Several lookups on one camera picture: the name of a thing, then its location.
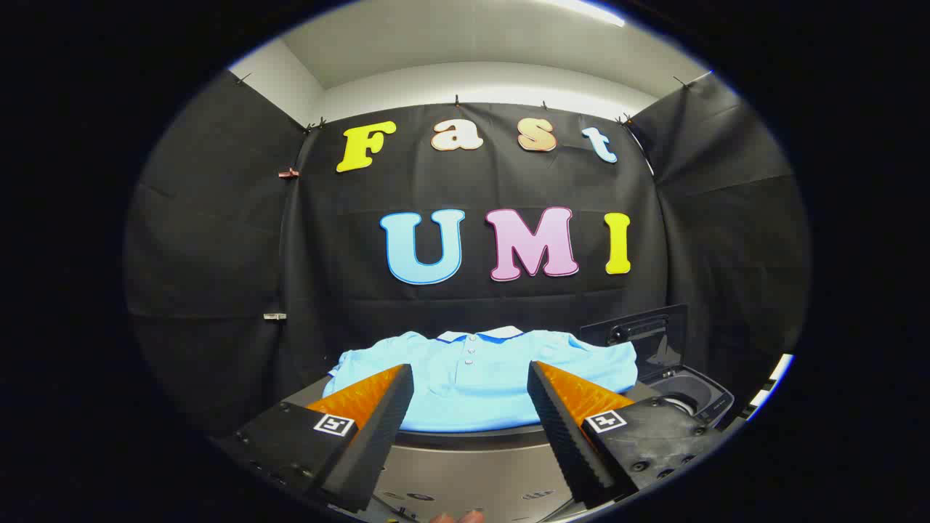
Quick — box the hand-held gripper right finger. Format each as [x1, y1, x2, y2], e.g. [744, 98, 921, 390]
[527, 360, 729, 509]

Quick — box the light blue polo shirt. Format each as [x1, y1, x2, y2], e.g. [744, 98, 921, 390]
[323, 325, 639, 434]

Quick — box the dark washing machine lid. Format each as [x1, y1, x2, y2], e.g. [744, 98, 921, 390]
[579, 304, 690, 382]

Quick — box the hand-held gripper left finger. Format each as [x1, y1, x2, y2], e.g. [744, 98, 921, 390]
[217, 363, 415, 514]

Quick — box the grey washing machine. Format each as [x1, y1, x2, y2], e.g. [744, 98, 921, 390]
[579, 304, 736, 431]

